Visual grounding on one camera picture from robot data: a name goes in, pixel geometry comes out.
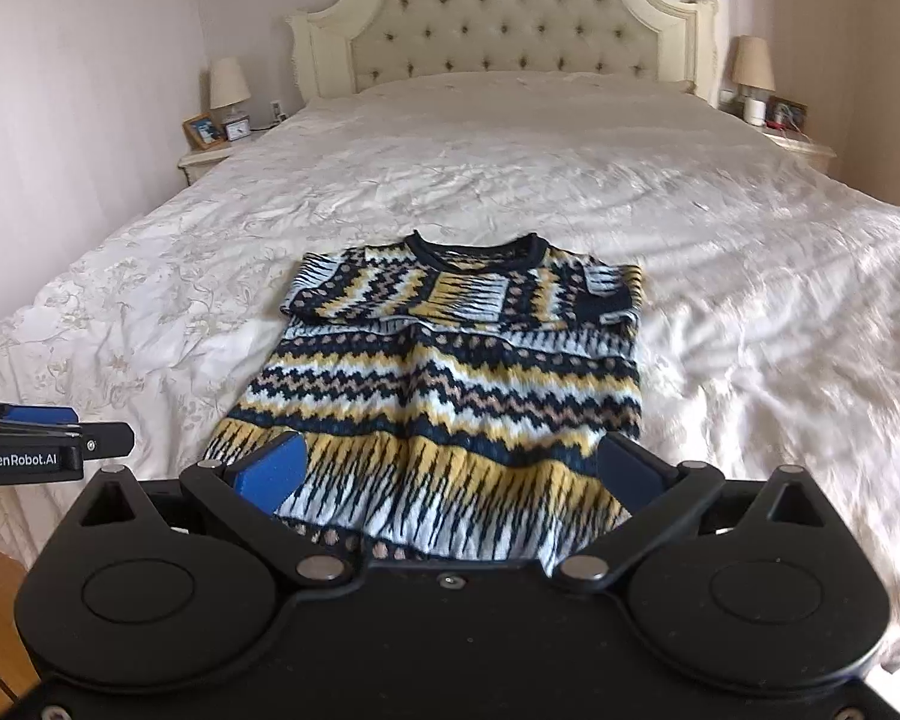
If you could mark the cream tufted headboard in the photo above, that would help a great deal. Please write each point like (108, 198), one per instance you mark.
(510, 7)

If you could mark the wall outlet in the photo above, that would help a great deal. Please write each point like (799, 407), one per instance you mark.
(277, 111)

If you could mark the bed with white bedspread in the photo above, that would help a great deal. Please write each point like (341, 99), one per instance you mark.
(495, 165)

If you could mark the dark picture frame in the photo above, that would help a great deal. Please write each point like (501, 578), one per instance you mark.
(787, 114)

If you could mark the small white alarm clock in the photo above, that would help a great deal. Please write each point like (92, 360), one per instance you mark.
(237, 130)

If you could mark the white cylinder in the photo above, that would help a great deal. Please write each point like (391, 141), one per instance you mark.
(754, 111)

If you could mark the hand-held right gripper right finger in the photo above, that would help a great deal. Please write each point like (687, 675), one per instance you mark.
(630, 469)

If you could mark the navy yellow patterned knit sweater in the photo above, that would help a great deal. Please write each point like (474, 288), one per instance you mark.
(450, 390)

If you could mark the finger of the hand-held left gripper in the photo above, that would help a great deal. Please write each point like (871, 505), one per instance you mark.
(41, 415)

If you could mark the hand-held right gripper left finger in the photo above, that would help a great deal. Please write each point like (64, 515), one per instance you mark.
(270, 474)

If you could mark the wooden picture frame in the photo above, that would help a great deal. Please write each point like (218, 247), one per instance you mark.
(202, 132)

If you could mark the cream table lamp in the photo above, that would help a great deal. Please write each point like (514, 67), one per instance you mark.
(229, 82)
(754, 64)

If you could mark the cream nightstand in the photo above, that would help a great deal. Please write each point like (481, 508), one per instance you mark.
(210, 161)
(802, 150)

